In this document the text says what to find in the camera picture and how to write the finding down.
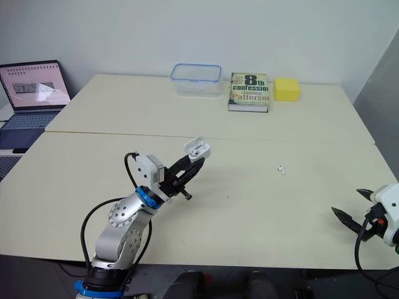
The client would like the white earbud case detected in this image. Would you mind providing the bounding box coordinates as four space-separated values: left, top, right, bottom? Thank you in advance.
183 135 213 163

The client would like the open laptop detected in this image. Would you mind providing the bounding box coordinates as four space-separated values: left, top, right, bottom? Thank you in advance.
0 59 72 151

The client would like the black cable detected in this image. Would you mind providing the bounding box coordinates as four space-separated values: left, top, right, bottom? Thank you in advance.
80 151 154 292
354 217 399 283

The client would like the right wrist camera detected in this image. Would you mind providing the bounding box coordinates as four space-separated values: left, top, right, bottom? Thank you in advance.
373 183 399 247

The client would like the yellow foam block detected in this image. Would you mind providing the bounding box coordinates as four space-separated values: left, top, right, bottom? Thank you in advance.
273 77 302 103

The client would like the grey perforated panel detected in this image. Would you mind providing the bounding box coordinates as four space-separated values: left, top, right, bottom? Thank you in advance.
0 154 23 183

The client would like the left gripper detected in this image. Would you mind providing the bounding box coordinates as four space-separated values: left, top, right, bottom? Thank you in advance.
158 155 207 201

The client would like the paperback book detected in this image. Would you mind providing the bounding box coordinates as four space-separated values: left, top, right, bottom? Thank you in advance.
227 72 270 114

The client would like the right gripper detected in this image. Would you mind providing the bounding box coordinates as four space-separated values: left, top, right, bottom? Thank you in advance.
330 188 388 243

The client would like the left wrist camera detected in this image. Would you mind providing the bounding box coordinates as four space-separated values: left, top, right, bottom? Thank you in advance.
135 154 166 191

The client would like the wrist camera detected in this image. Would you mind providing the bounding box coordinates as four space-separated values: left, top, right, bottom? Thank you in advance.
373 183 399 247
135 154 166 191

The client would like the clear blue-rimmed plastic container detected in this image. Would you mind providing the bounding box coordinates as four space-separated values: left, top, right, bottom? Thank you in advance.
170 63 224 98

